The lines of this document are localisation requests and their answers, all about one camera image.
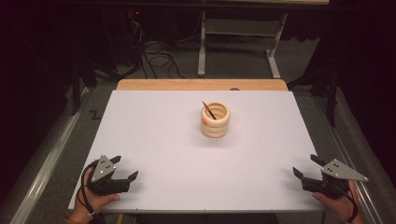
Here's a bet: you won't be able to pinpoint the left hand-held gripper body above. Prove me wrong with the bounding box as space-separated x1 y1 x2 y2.
88 154 132 197

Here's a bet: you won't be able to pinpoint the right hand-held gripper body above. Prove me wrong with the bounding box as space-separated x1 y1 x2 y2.
301 158 370 201

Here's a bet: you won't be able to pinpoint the ribbed wooden pen holder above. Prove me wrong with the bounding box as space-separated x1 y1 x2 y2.
200 102 232 139

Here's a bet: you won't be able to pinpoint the black pencil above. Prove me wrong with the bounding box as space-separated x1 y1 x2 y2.
201 100 218 121

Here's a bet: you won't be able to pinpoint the person's right hand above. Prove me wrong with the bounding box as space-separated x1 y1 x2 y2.
312 179 360 222

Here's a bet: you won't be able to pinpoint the person's left hand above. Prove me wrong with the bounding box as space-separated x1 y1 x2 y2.
68 167 121 219

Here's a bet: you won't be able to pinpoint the white table board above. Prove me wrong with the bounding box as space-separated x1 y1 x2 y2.
67 90 327 215

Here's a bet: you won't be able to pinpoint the black metal stand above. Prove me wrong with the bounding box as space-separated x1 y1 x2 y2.
68 57 98 117
287 66 340 128

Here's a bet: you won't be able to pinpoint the wooden table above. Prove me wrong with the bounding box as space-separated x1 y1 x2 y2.
116 78 290 92

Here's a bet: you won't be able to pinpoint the white-framed desk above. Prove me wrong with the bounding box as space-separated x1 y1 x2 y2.
197 0 331 79

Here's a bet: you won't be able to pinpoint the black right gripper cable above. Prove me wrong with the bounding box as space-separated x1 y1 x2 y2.
328 180 360 224

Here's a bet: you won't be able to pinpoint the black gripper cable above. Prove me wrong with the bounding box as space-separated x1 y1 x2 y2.
76 159 107 224
328 180 360 224

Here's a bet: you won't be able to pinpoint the metal floor rail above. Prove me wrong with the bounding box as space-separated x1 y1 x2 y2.
8 86 91 224
313 95 386 224

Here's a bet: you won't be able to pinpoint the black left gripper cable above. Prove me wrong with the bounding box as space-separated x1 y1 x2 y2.
76 159 107 224

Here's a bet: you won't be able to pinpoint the black floor cables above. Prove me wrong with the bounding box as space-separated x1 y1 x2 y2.
129 18 187 80

